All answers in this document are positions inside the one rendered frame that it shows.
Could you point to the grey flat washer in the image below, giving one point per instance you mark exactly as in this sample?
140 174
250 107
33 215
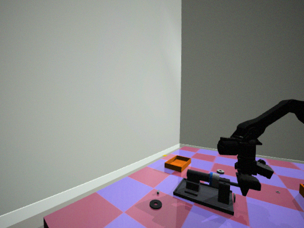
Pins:
220 171

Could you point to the orange open-top tray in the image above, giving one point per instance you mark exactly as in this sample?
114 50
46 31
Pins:
178 163

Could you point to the black flat ring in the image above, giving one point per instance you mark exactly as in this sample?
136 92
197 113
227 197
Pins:
155 201

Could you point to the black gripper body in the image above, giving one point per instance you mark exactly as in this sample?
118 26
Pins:
246 179

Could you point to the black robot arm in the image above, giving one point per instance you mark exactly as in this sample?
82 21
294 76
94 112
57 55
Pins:
250 130

